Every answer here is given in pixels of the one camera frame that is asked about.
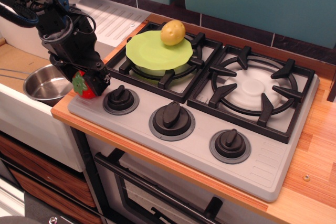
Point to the black burner grate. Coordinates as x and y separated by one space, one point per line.
171 86
276 123

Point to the white toy sink unit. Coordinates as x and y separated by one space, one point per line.
30 121

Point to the wooden drawer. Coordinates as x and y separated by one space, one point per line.
44 167
55 200

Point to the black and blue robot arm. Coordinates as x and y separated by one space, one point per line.
47 16

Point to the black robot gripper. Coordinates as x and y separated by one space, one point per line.
72 49

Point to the black right stove knob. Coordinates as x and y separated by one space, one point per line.
230 146

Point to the black middle stove knob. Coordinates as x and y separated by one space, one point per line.
172 122

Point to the black stove knob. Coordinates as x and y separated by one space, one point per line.
121 101
172 122
230 146

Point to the yellow toy potato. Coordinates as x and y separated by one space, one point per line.
172 33

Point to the black right burner grate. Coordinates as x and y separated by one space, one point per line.
276 123

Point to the white right burner cap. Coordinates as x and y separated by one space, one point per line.
251 84

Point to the light green plastic plate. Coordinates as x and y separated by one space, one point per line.
147 50

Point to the black left burner grate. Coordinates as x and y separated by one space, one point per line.
171 86

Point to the black left stove knob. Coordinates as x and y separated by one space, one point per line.
121 101

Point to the black oven door handle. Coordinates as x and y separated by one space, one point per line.
124 174

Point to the white burner cap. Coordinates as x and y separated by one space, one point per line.
185 68
251 84

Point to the toy oven door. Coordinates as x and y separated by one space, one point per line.
143 208

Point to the small stainless steel pan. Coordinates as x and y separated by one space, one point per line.
46 84

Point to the red toy strawberry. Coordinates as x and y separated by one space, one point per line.
81 87

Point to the upper wooden drawer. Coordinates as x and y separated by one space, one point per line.
44 167

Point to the lower wooden drawer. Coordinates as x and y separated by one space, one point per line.
55 200

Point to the grey toy stovetop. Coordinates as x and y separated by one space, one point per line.
261 174

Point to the white left burner cap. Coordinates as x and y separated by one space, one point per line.
185 68

